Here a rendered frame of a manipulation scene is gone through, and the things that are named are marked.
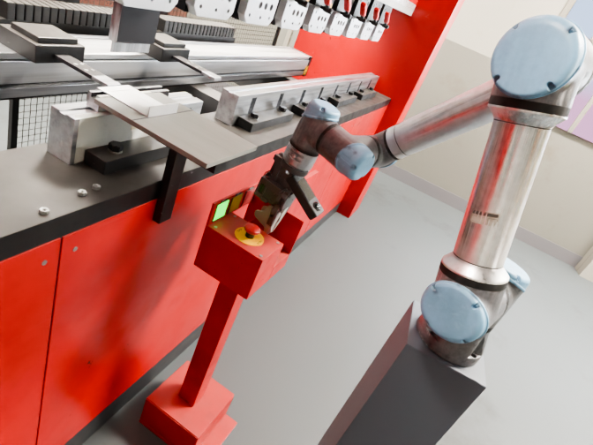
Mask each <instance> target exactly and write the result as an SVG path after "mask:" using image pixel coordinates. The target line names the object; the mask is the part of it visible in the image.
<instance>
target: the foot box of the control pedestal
mask: <svg viewBox="0 0 593 445"><path fill-rule="evenodd" d="M190 363H191V362H190V361H186V362H185V363H184V364H183V365H182V366H181V367H179V368H178V369H177V370H176V371H175V372H174V373H173V374H172V375H171V376H170V377H168V379H167V380H165V382H163V383H162V385H161V386H160V387H159V388H157V389H156V390H155V391H154V392H153V393H152V394H151V395H150V396H149V397H147V398H146V402H145V405H144V408H143V411H142V414H141V417H140V420H139V422H140V423H141V424H142V425H144V426H145V427H146V428H148V429H149V430H150V431H151V432H153V433H154V434H155V435H157V436H158V437H159V438H160V439H162V440H163V441H164V442H166V443H167V444H168V445H222V444H223V442H224V441H225V440H226V438H227V437H228V436H229V434H230V433H231V431H232V430H233V429H234V428H235V426H236V424H237V422H236V421H235V420H234V419H232V418H231V417H229V416H228V415H227V414H226V412H227V410H228V408H229V406H230V403H231V401H232V399H233V397H234V394H233V393H231V392H230V391H229V390H227V389H226V388H224V387H223V386H222V385H221V384H220V383H219V382H217V381H215V380H214V379H213V378H211V379H210V382H209V383H208V386H207V388H206V392H205V394H204V395H203V396H202V397H201V398H200V399H199V400H198V401H197V403H196V404H195V405H194V406H191V405H190V404H188V403H187V402H185V400H184V399H183V398H181V397H180V396H179V392H180V389H181V387H182V385H183V382H184V377H185V375H186V373H187V370H188V367H189V365H190Z"/></svg>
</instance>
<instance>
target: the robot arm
mask: <svg viewBox="0 0 593 445"><path fill-rule="evenodd" d="M491 74H492V79H491V80H489V81H487V82H485V83H484V84H481V85H479V86H477V87H474V88H472V89H470V90H469V91H466V92H464V93H462V94H459V95H457V96H455V97H454V98H451V99H449V100H447V101H445V102H442V103H441V104H439V105H436V106H434V107H432V108H430V109H428V110H426V111H424V112H422V113H419V114H417V115H415V116H413V117H411V118H409V119H407V120H404V121H402V122H400V123H399V124H396V125H394V126H392V127H389V128H388V129H385V130H384V131H382V132H379V133H377V134H374V135H352V134H350V133H349V132H347V131H346V130H344V129H343V128H342V127H341V126H340V125H339V124H337V122H338V121H339V117H340V111H339V110H338V109H337V108H336V107H335V106H334V105H332V104H330V103H329V102H325V101H323V100H320V99H312V100H311V101H310V102H309V103H308V105H307V107H306V109H305V111H304V113H303V114H302V115H301V118H300V120H299V122H298V124H297V127H296V129H295V131H294V133H293V135H292V137H291V139H290V141H289V144H288V145H287V147H286V149H285V151H284V153H283V152H280V153H279V154H275V155H274V158H273V159H274V164H273V166H272V168H271V169H270V170H269V171H266V172H265V174H266V175H265V174H264V176H262V177H261V179H260V181H259V183H258V186H257V188H256V190H255V192H254V194H255V195H256V196H258V197H259V199H260V200H262V201H263V202H265V203H267V202H268V203H269V204H271V205H268V206H263V207H262V208H261V210H258V209H257V210H255V212H254V215H255V217H256V218H257V219H258V220H259V222H260V223H261V224H262V225H263V226H264V232H265V233H266V234H269V233H271V232H273V231H274V229H275V228H276V227H277V225H278V224H279V223H280V221H281V219H282V218H283V217H284V216H285V215H286V213H287V212H288V210H289V208H290V206H291V205H292V203H293V202H294V200H295V199H296V198H297V200H298V202H299V203H300V205H301V207H302V208H303V210H304V212H305V213H306V215H307V216H308V218H309V219H310V220H312V219H314V218H316V217H318V216H319V215H320V214H322V213H323V212H324V209H323V207H322V206H321V205H320V203H319V201H318V199H317V197H316V196H315V194H314V192H313V191H312V189H311V187H310V186H309V184H308V183H307V181H306V179H305V177H306V176H307V175H308V173H309V171H310V170H311V169H312V167H313V165H314V163H315V162H316V160H317V158H318V156H319V155H321V156H323V157H324V158H325V159H326V160H327V161H328V162H330V163H331V164H332V165H333V166H334V167H335V168H336V169H337V170H338V171H339V172H340V173H341V174H342V175H344V176H345V177H347V178H348V179H350V180H358V179H359V178H360V177H364V176H365V175H366V174H367V173H368V172H369V170H370V169H371V168H385V167H388V166H391V165H393V164H395V163H396V162H397V161H398V160H400V159H401V158H404V157H406V156H409V155H413V154H414V153H417V152H419V151H422V150H424V149H426V148H428V147H432V146H435V145H437V144H439V143H441V142H443V141H446V140H450V139H452V138H454V137H456V136H459V135H461V134H464V133H465V132H469V131H472V130H474V129H476V128H478V127H481V126H483V125H486V124H489V123H491V122H492V127H491V130H490V133H489V136H488V139H487V142H486V145H485V148H484V153H483V156H482V159H481V162H480V165H479V168H478V171H477V176H476V179H475V182H474V184H473V188H472V191H471V194H470V197H469V202H468V205H467V208H466V211H465V214H464V217H463V220H462V225H461V228H460V231H459V234H458V237H457V239H456V243H455V246H454V250H453V251H452V252H450V253H448V254H446V255H444V256H443V257H442V259H441V262H440V264H439V270H438V273H437V276H436V279H435V282H434V283H431V284H430V285H429V286H428V287H427V288H426V290H425V291H424V293H423V295H422V297H421V304H420V306H421V312H422V314H421V315H420V316H419V318H418V319H417V332H418V334H419V335H420V337H421V338H422V340H423V341H424V343H425V344H426V345H427V346H428V347H429V348H430V349H431V350H432V351H433V352H434V353H435V354H437V355H438V356H439V357H441V358H443V359H444V360H445V361H447V362H449V363H451V364H453V365H456V366H462V367H471V366H474V365H475V364H476V363H477V362H478V361H479V359H480V358H481V357H482V356H483V354H484V349H485V346H486V343H487V340H488V337H489V334H490V333H491V331H492V330H493V329H494V327H495V326H496V325H497V324H498V323H499V321H500V320H501V319H502V318H503V316H504V315H505V314H506V313H507V311H508V310H509V309H510V308H511V306H512V305H513V304H514V303H515V301H516V300H517V299H518V298H519V297H520V296H521V294H522V293H523V292H525V291H526V288H527V287H528V286H529V283H530V279H529V276H528V275H527V274H526V272H525V271H524V270H523V269H522V268H520V267H519V266H518V265H517V264H515V263H514V262H513V261H511V260H510V259H508V258H507V255H508V252H509V249H510V246H511V244H512V242H513V239H514V234H515V232H516V229H517V227H518V224H519V221H520V219H521V216H522V212H523V209H524V207H525V204H526V201H527V198H528V197H529V192H530V189H531V186H532V184H533V182H534V179H535V176H536V173H537V169H538V167H539V164H540V162H541V159H542V156H543V153H544V150H545V147H546V144H547V141H548V139H549V136H550V134H551V131H552V128H553V127H554V126H556V125H557V124H560V123H562V122H564V121H565V120H567V118H568V115H569V112H570V110H571V108H572V105H573V103H574V98H575V97H576V96H577V95H578V94H579V93H580V92H582V91H583V90H584V89H585V88H586V87H587V86H588V85H589V83H590V82H591V81H592V79H593V42H592V41H591V40H590V39H589V38H588V37H587V36H586V35H585V34H584V32H583V31H582V29H581V28H580V27H579V26H578V25H577V24H575V23H574V22H573V21H572V20H570V19H566V18H562V17H560V16H556V15H550V14H545V15H537V16H534V17H530V18H527V19H525V20H523V21H521V22H519V23H517V24H516V25H514V26H513V27H511V28H510V29H509V30H508V31H507V32H506V33H505V34H504V35H503V36H502V37H501V38H500V40H499V42H498V43H497V45H496V47H495V49H494V51H493V53H492V60H491Z"/></svg>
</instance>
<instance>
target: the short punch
mask: <svg viewBox="0 0 593 445"><path fill-rule="evenodd" d="M160 13H161V11H155V10H148V9H142V8H136V7H130V6H124V5H122V4H120V3H118V2H116V1H114V3H113V10H112V16H111V21H110V28H109V39H110V40H111V41H112V42H111V49H110V52H138V53H148V52H149V48H150V44H154V41H155V36H156V32H157V27H158V22H159V17H160Z"/></svg>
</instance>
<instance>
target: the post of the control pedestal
mask: <svg viewBox="0 0 593 445"><path fill-rule="evenodd" d="M243 299H244V298H243V297H241V296H240V295H238V294H237V293H235V292H234V291H233V290H231V289H230V288H228V287H227V286H225V285H224V284H222V283H219V285H218V288H217V291H216V292H215V295H214V300H213V302H212V304H211V307H210V310H209V312H208V315H207V317H206V321H205V324H204V327H203V329H202V331H201V334H200V337H199V340H198V343H197V346H196V348H195V351H194V353H193V356H192V358H191V363H190V365H189V367H188V370H187V373H186V375H185V377H184V382H183V385H182V387H181V389H180V392H179V396H180V397H181V398H183V399H184V400H185V402H187V403H188V404H190V405H191V406H194V405H195V404H196V403H197V401H198V400H199V399H200V398H201V397H202V396H203V395H204V394H205V392H206V388H207V386H208V383H209V382H210V379H211V377H212V375H213V372H214V369H215V367H216V364H217V362H218V359H219V357H220V356H221V352H222V349H223V347H224V344H225V343H226V340H227V338H228V336H229V332H230V330H231V328H232V325H233V323H234V320H235V318H236V315H237V313H238V310H239V308H240V305H241V304H242V302H243Z"/></svg>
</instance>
